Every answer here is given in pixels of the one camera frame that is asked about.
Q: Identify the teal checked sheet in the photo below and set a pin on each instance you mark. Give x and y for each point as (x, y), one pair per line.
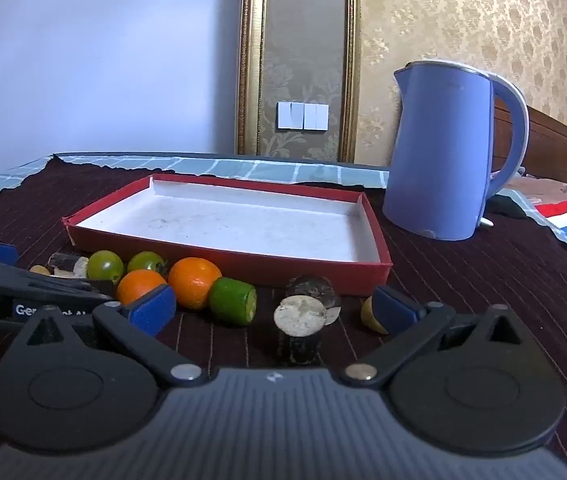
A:
(243, 167)

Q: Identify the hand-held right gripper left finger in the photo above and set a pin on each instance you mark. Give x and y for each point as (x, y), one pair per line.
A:
(151, 310)

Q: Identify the red cardboard box tray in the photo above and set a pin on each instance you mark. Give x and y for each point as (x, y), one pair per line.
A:
(223, 225)

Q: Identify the blue electric kettle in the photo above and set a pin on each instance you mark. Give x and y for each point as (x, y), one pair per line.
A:
(438, 160)

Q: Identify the green cucumber piece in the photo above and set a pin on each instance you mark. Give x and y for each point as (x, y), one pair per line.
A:
(232, 301)

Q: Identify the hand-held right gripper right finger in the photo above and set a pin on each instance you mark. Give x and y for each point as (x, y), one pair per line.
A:
(393, 310)

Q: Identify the dark water chestnut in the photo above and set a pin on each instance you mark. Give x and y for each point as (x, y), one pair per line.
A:
(313, 286)

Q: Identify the gold framed wall panel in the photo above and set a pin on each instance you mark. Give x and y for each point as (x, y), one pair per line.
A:
(303, 50)

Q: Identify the white wall light switch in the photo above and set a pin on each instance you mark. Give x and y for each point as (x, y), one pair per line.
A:
(302, 116)

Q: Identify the dark maroon striped cloth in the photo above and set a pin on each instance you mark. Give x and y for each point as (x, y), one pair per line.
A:
(488, 280)

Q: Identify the green tomato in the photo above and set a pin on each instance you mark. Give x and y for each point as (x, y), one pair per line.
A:
(146, 262)
(104, 265)

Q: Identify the dark sugarcane piece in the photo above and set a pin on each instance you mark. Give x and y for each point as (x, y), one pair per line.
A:
(299, 330)
(65, 261)

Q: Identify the large orange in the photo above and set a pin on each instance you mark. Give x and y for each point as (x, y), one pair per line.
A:
(194, 282)

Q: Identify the small orange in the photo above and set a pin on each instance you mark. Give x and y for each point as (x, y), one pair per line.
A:
(137, 284)

